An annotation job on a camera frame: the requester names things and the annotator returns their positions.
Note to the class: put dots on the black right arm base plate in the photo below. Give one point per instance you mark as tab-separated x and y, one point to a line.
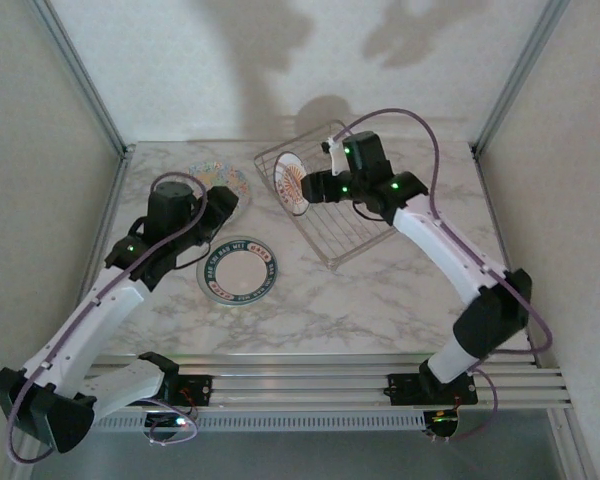
405	390

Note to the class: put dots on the aluminium table side rail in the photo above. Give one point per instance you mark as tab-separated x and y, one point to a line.
111	210
492	210

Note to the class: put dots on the aluminium frame post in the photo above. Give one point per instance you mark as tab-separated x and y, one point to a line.
520	75
85	80

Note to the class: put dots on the white plate green rim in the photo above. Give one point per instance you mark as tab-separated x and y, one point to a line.
240	272

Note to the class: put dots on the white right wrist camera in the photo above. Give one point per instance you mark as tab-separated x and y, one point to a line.
336	157

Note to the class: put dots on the aluminium rail beam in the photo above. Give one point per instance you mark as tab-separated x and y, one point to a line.
300	385

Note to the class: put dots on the large floral pattern plate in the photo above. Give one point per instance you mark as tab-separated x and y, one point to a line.
230	175

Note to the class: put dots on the white plate orange sun pattern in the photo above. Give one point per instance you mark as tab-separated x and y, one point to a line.
287	175

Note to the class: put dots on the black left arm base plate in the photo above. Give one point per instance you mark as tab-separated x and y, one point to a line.
200	390

